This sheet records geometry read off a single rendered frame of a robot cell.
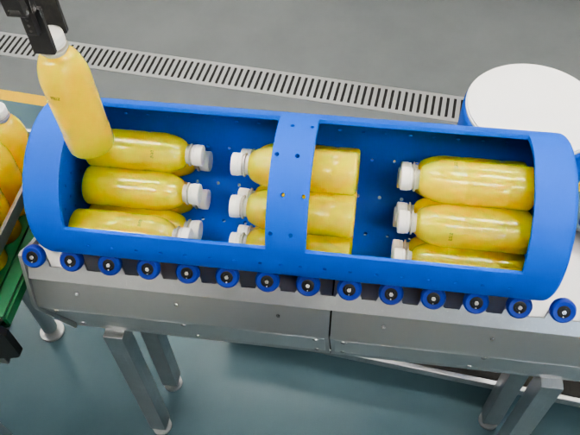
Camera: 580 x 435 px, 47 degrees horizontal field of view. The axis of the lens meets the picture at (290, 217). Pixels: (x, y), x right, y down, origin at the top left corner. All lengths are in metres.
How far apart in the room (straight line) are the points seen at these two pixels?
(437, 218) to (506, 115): 0.41
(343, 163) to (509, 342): 0.48
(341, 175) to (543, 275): 0.35
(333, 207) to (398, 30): 2.32
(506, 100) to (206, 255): 0.72
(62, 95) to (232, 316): 0.55
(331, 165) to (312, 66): 2.06
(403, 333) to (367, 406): 0.89
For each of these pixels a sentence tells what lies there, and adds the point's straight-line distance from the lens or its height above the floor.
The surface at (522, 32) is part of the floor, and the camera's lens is 3.46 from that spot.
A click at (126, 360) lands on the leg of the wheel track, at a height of 0.51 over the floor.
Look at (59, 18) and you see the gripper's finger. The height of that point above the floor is 1.46.
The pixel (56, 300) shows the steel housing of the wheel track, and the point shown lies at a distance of 1.42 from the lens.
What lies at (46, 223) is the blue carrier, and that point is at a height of 1.13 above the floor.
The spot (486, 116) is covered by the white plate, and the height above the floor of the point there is 1.04.
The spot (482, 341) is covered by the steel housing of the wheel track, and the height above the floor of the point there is 0.87.
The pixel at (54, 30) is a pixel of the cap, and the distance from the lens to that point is 0.98.
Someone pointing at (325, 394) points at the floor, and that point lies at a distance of 2.17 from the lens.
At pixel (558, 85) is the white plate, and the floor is 1.04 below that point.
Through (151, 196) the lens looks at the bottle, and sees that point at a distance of 1.22.
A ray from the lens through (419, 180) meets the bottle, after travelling 1.11.
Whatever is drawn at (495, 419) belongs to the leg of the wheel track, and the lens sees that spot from 2.13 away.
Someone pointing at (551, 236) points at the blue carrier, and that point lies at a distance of 1.08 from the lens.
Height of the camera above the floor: 2.00
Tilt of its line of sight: 53 degrees down
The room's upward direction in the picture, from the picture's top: 2 degrees counter-clockwise
